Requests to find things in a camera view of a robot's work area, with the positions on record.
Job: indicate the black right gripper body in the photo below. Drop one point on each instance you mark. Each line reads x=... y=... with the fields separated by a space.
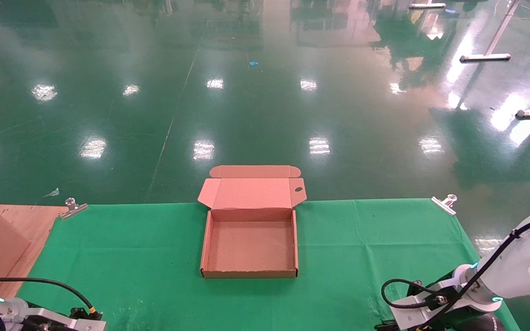
x=488 y=322

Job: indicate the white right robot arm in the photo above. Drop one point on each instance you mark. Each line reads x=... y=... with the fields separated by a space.
x=522 y=262

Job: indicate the flat open cardboard box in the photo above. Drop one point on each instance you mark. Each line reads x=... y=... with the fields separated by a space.
x=251 y=248

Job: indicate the metal binder clip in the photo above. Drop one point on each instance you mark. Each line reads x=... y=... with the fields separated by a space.
x=74 y=208
x=444 y=204

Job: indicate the green table cloth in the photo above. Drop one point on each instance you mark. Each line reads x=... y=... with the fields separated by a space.
x=154 y=257

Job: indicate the crumpled clear floor litter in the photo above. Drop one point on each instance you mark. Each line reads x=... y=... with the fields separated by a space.
x=53 y=193

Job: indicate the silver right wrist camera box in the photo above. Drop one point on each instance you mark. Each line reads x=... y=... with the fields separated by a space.
x=412 y=317

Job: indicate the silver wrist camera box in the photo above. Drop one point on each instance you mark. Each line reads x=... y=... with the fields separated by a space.
x=85 y=325
x=412 y=317

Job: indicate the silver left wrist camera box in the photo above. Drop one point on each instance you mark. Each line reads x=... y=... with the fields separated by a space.
x=85 y=325

